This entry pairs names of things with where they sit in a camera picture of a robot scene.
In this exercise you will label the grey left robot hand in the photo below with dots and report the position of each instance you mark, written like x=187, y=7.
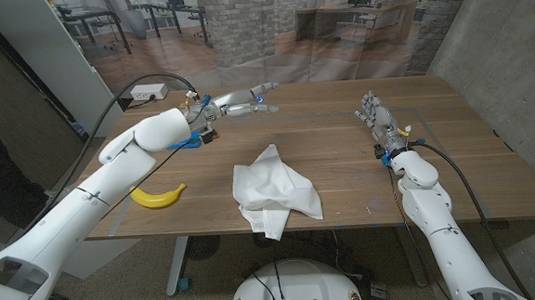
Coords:
x=234, y=98

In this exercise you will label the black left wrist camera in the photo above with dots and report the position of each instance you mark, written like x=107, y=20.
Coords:
x=208, y=136

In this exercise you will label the blue toy cube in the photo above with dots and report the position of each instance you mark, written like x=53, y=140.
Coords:
x=189, y=143

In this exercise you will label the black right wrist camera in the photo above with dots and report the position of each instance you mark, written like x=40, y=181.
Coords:
x=381, y=154

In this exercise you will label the white leaning panel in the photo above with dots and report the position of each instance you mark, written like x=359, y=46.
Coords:
x=57, y=65

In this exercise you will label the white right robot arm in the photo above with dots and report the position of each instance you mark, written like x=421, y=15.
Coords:
x=439, y=223

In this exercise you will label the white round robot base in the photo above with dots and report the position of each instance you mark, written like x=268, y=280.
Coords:
x=299, y=287

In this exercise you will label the grey table leg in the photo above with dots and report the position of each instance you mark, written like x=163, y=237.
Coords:
x=177, y=267
x=414, y=262

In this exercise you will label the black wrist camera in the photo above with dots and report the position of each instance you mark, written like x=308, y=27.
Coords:
x=381, y=154
x=208, y=136

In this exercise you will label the white cloth towel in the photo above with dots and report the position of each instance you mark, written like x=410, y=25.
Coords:
x=270, y=187

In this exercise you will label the black round floor fan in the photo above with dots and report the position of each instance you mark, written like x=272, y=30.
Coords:
x=202, y=247

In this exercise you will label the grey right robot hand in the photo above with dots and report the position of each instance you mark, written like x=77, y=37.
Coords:
x=384, y=122

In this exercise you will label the white power strip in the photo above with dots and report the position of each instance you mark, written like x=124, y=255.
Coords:
x=148, y=91

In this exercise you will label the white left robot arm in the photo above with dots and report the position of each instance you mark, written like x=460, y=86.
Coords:
x=66, y=213

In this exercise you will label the person in dark clothes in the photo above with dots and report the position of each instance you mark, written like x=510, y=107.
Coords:
x=0, y=185

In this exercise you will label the yellow toy banana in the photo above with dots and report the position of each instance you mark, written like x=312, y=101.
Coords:
x=156, y=201

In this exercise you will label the printed office backdrop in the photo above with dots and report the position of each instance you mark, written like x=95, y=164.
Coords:
x=288, y=28

